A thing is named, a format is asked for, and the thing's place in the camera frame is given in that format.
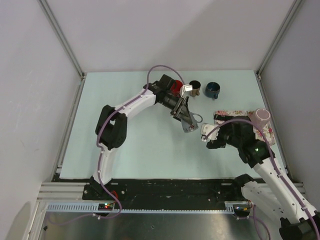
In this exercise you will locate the right aluminium frame post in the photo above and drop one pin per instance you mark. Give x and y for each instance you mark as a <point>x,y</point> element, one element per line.
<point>280,34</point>

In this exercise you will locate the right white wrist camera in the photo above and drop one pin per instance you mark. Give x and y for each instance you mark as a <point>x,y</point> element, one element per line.
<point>209,132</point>

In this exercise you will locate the lilac mug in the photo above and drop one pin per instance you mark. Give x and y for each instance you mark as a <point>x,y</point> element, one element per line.
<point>260,117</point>

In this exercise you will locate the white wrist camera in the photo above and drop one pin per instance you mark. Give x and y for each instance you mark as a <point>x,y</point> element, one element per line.
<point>209,132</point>
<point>186,88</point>

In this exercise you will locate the brown patterned mug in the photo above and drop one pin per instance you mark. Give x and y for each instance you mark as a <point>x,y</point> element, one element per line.
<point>196,85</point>

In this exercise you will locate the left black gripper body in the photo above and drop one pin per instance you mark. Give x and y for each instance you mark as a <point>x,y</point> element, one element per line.
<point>176,111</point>

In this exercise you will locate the red mug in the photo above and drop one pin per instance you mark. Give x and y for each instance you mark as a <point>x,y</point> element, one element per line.
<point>176,87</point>

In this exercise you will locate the aluminium frame post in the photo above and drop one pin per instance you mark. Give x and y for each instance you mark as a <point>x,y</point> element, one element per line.
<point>49,14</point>
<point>280,34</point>

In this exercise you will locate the left aluminium frame post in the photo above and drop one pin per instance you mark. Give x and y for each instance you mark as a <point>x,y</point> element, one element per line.
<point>49,14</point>

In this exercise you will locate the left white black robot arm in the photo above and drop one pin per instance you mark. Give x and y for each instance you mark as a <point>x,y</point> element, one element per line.
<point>112,124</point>

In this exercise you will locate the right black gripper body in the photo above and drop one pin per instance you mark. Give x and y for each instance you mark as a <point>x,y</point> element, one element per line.
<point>220,142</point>

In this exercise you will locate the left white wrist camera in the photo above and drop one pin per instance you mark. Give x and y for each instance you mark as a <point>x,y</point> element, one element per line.
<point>186,88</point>

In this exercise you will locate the floral tray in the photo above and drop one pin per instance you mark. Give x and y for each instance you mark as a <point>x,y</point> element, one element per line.
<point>221,116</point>

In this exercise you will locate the grey mug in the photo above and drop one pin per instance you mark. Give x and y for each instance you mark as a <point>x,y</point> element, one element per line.
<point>191,126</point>

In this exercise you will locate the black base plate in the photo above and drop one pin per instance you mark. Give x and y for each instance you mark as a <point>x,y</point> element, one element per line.
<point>177,194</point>

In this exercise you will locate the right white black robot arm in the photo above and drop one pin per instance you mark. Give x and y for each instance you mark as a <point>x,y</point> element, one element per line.
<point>297,217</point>

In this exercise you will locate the blue mug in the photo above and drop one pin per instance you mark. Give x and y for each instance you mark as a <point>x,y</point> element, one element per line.
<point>212,90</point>

